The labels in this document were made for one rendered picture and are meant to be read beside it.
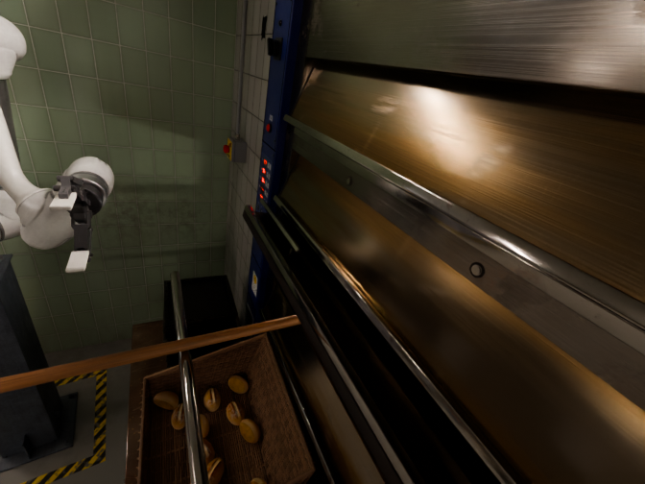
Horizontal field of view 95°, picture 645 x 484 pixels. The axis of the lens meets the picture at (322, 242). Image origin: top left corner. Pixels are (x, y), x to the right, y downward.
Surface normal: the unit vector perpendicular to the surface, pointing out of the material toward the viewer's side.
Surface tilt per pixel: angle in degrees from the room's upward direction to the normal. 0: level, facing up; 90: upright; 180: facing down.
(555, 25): 90
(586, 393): 70
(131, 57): 90
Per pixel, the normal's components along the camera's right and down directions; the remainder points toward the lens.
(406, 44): -0.87, 0.07
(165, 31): 0.44, 0.51
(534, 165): -0.76, -0.23
